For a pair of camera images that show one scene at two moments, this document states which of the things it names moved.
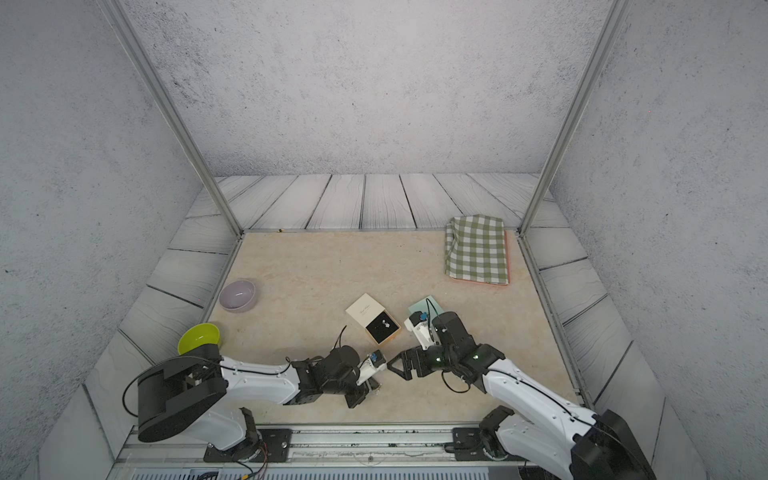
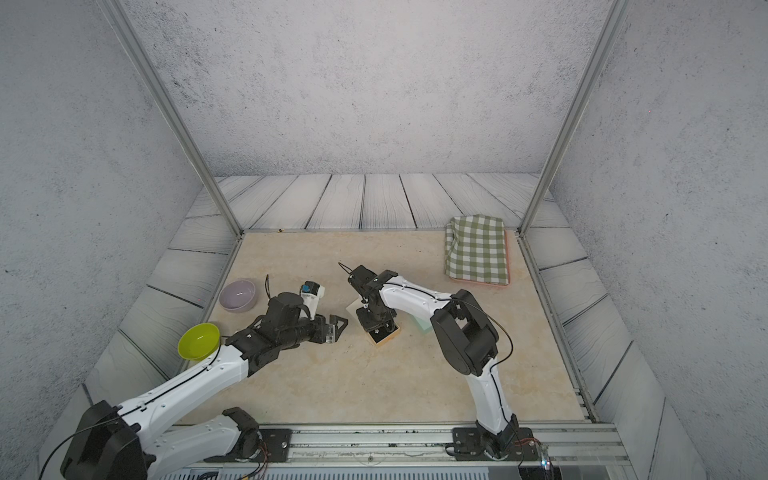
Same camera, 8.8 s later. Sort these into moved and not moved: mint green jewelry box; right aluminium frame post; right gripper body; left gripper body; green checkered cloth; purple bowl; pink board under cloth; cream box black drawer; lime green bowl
Moved: left gripper body; right gripper body; mint green jewelry box
Not moved: green checkered cloth; lime green bowl; cream box black drawer; pink board under cloth; purple bowl; right aluminium frame post
